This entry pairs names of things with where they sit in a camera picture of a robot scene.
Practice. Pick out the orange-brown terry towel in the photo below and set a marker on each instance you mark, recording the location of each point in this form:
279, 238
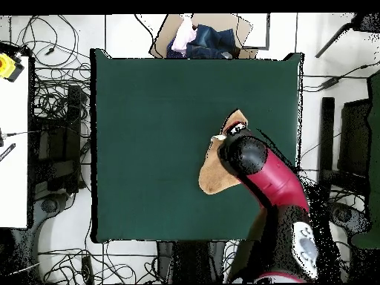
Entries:
213, 175

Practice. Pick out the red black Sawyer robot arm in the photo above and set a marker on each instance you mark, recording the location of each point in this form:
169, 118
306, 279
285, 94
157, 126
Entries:
273, 175

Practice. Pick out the blue denim garment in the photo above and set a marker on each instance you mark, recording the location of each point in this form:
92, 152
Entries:
213, 41

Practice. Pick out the dark green table cloth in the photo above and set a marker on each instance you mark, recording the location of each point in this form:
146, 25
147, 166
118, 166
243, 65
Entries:
148, 163

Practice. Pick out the brown cardboard box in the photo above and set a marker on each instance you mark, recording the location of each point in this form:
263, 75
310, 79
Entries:
246, 29

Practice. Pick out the pink garment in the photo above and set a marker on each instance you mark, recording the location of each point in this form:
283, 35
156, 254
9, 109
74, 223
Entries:
182, 38

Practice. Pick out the black chair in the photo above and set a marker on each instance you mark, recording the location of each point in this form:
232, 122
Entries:
353, 133

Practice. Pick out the black power strip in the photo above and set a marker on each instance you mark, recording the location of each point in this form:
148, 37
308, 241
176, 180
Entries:
87, 268

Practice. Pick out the white side table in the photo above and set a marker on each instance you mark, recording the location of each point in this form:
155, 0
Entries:
13, 178

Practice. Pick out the yellow emergency stop box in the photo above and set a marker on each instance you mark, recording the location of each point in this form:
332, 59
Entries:
7, 66

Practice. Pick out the black stand frame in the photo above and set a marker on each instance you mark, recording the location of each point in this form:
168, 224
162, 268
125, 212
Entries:
63, 148

